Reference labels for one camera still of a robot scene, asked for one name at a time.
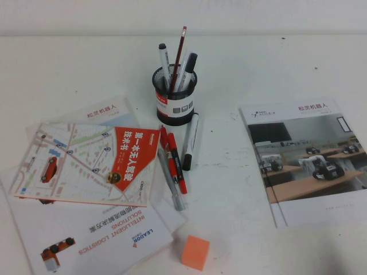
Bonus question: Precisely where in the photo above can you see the white Leador logistics brochure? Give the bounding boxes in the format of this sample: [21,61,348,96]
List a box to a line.
[0,164,174,275]

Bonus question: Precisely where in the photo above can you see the AgileX classroom photo brochure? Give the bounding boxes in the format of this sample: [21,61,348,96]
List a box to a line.
[238,97,367,229]

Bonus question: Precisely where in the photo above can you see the red and black marker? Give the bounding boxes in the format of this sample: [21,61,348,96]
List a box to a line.
[167,132,189,195]

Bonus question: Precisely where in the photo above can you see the dark red pencil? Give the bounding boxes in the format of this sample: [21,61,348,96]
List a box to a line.
[171,26,188,93]

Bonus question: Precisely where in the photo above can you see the black mesh pen holder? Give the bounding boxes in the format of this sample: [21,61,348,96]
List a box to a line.
[151,64,199,127]

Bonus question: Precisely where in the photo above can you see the translucent white pen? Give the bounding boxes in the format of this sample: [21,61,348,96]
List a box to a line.
[177,49,189,91]

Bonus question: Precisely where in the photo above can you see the orange cube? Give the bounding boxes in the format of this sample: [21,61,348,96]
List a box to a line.
[181,234,210,272]

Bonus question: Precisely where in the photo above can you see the white marker with black cap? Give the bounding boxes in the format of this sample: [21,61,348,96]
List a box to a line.
[176,53,198,93]
[158,43,173,90]
[181,113,201,172]

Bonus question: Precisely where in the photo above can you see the street map cover book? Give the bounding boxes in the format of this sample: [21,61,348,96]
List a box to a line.
[8,122,161,207]

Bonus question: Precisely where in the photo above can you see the red pen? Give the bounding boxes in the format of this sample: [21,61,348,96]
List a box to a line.
[159,125,173,161]

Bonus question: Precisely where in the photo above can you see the grey pen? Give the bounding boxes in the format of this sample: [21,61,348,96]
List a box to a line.
[157,147,185,212]

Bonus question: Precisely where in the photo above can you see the white brochure with red title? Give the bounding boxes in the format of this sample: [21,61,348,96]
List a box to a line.
[27,96,141,135]

